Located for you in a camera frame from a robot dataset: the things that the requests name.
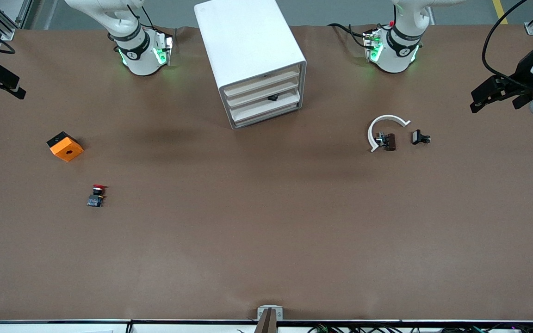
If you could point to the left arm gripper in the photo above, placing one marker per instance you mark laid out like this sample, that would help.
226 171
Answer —
524 70

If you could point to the green push button switch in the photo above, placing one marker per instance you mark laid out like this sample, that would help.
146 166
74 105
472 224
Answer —
273 97

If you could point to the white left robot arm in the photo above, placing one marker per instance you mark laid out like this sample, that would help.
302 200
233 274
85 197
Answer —
393 53

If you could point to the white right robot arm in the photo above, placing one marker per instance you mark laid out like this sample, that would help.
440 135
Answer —
132 51

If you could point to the orange box with hole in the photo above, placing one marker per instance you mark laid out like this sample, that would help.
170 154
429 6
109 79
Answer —
66 149

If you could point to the brown block with metal screws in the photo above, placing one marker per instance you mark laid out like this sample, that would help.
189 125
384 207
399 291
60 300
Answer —
389 141

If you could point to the brown paper table cover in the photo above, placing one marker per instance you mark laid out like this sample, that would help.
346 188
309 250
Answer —
266 222

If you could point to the grey metal clamp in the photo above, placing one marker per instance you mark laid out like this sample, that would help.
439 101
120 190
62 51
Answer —
266 323

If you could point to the small black switch part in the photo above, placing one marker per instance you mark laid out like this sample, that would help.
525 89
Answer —
418 137

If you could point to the red push button switch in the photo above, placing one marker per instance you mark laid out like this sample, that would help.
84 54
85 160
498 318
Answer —
96 196

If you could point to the white table edge rail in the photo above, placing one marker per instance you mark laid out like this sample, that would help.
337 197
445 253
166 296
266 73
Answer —
40 326

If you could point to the grey metal bracket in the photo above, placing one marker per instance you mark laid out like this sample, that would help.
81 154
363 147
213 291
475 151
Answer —
270 308

